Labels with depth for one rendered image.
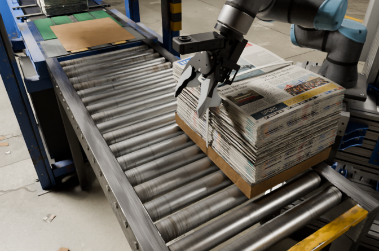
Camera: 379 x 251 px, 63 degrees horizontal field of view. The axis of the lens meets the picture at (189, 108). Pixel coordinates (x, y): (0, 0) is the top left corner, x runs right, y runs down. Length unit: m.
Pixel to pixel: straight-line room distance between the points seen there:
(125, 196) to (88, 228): 1.01
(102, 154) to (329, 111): 0.63
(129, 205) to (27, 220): 1.22
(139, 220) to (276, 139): 0.36
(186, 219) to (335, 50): 0.85
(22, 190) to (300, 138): 1.72
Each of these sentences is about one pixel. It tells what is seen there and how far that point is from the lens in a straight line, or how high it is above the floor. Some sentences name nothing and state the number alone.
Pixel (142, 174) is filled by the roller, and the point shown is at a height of 0.79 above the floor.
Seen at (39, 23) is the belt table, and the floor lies 0.80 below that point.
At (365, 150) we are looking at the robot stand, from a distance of 1.49.
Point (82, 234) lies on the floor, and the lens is 1.80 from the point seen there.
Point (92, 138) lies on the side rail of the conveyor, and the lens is 1.02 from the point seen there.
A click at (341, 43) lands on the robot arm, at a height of 0.99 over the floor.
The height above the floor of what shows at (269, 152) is 0.94.
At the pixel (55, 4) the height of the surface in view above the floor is 0.87.
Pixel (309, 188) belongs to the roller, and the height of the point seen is 0.79.
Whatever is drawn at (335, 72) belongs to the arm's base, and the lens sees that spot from 1.32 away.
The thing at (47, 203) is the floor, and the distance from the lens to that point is 2.00.
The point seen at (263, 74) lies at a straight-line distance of 0.85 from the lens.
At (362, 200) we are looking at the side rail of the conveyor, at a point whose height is 0.80.
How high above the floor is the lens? 1.40
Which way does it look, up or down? 33 degrees down
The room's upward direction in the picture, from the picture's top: straight up
